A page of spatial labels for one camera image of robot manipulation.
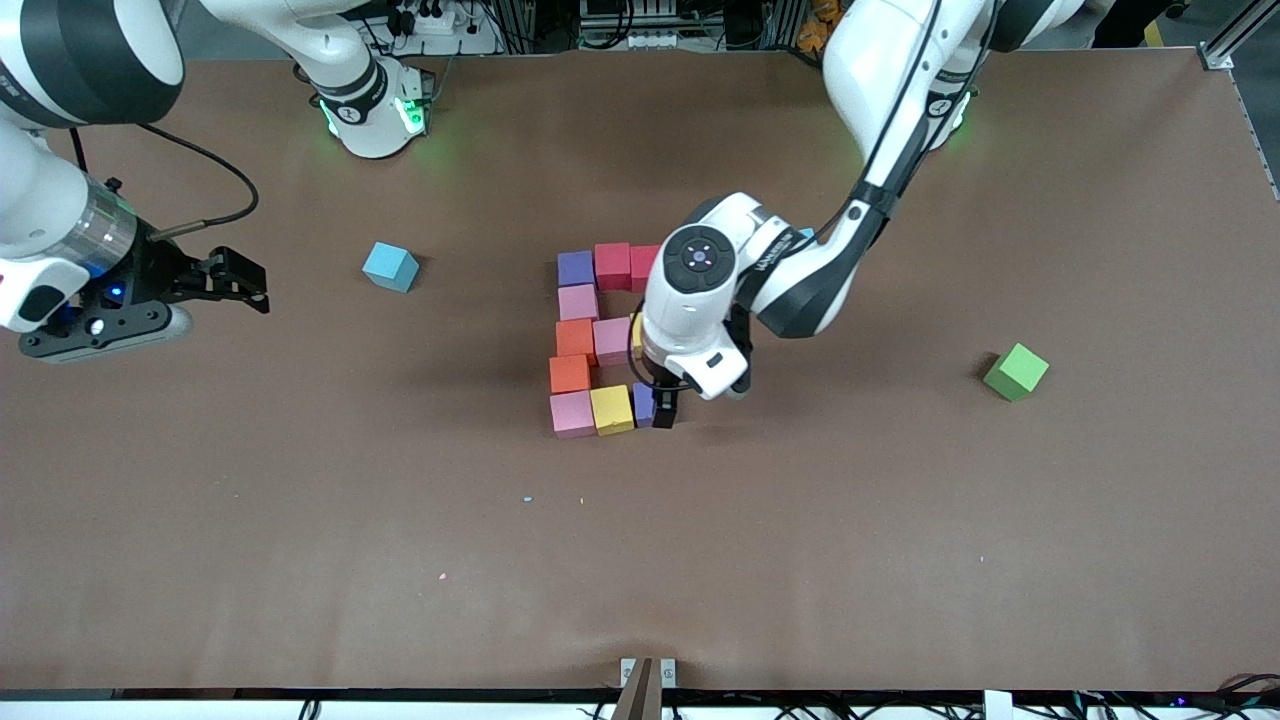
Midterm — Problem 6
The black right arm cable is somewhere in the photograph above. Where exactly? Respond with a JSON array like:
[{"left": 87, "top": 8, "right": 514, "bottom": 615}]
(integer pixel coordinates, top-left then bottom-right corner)
[{"left": 68, "top": 122, "right": 260, "bottom": 243}]

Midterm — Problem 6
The brown table cover sheet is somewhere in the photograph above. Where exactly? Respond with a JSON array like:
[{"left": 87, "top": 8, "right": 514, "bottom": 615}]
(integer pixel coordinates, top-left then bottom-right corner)
[{"left": 0, "top": 45, "right": 1280, "bottom": 693}]

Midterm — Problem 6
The orange foam cube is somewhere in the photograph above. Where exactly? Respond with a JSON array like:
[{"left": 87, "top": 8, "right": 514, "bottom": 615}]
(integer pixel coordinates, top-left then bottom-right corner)
[
  {"left": 548, "top": 354, "right": 593, "bottom": 395},
  {"left": 555, "top": 318, "right": 598, "bottom": 361}
]

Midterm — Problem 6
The white electronics box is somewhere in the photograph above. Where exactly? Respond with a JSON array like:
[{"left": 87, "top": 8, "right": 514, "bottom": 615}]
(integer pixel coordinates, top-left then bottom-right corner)
[{"left": 578, "top": 0, "right": 683, "bottom": 51}]

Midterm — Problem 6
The aluminium frame strut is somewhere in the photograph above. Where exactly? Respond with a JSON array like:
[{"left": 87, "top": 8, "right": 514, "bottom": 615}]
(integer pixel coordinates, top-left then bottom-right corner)
[{"left": 1200, "top": 0, "right": 1280, "bottom": 73}]

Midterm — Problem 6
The white power strip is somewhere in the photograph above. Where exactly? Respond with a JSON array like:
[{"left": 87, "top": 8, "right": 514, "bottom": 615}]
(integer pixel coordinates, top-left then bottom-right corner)
[{"left": 385, "top": 0, "right": 501, "bottom": 56}]

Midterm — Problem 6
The bag of orange fruits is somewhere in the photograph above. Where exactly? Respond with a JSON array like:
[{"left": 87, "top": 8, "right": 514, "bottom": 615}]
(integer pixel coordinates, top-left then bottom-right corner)
[{"left": 797, "top": 0, "right": 841, "bottom": 53}]

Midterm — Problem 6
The black cable bundle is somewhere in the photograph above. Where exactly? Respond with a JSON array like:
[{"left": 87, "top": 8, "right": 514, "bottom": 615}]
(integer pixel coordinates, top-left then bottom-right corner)
[{"left": 1040, "top": 672, "right": 1280, "bottom": 720}]

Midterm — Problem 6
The green foam cube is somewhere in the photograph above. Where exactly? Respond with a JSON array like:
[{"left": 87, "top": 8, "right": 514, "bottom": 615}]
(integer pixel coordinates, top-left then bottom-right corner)
[{"left": 983, "top": 342, "right": 1051, "bottom": 403}]

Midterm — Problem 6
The metal table clamp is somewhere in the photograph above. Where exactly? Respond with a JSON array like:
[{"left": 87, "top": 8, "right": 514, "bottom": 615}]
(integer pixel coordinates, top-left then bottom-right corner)
[{"left": 618, "top": 656, "right": 678, "bottom": 720}]

